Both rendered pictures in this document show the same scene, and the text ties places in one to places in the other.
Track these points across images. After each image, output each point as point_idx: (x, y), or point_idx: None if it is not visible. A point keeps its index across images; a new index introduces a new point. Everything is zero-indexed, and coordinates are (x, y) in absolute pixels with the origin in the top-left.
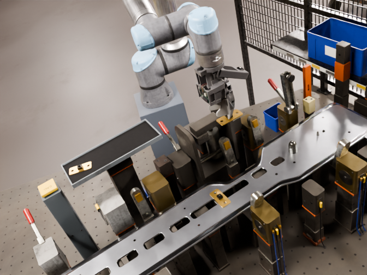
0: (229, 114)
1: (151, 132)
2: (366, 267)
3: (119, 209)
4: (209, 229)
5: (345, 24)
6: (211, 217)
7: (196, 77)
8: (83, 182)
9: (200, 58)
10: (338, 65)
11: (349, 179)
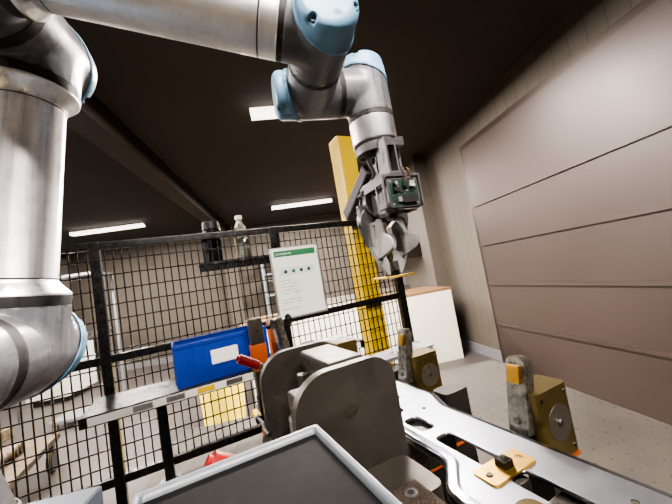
0: (405, 256)
1: (266, 463)
2: None
3: None
4: (629, 480)
5: (198, 339)
6: (584, 478)
7: (388, 155)
8: None
9: (388, 119)
10: (257, 348)
11: (434, 370)
